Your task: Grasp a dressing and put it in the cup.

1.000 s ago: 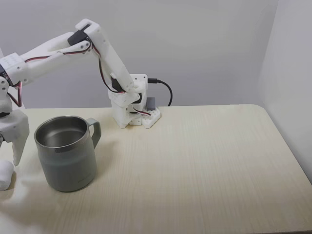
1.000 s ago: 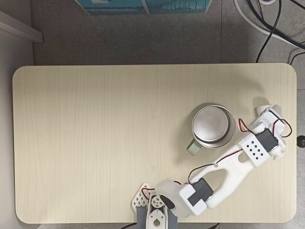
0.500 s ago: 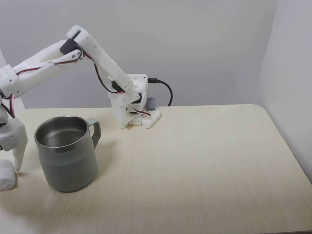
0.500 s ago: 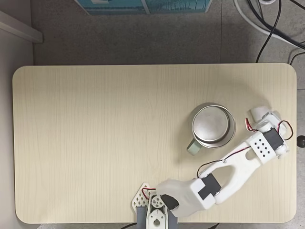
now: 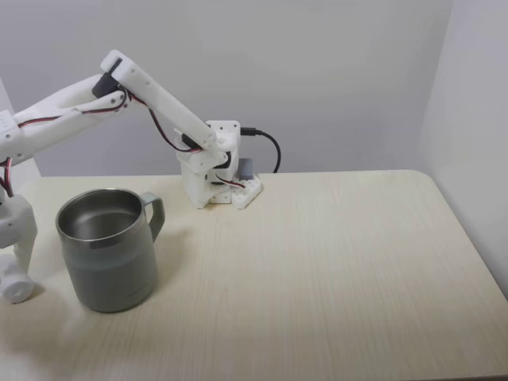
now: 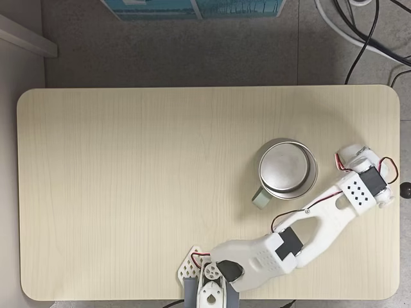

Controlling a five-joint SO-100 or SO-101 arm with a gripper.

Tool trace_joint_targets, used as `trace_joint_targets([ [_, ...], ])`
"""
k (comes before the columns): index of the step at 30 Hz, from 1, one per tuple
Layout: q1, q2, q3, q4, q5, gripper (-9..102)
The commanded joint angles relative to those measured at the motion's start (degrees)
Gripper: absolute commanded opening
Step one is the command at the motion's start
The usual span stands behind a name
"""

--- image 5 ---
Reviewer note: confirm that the white dressing roll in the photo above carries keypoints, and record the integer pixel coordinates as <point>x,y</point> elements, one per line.
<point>16,285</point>

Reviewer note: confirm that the grey clamp block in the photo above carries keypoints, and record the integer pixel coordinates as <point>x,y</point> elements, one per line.
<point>246,168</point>

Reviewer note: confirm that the grey steel mug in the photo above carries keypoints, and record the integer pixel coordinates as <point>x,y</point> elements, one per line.
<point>107,270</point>

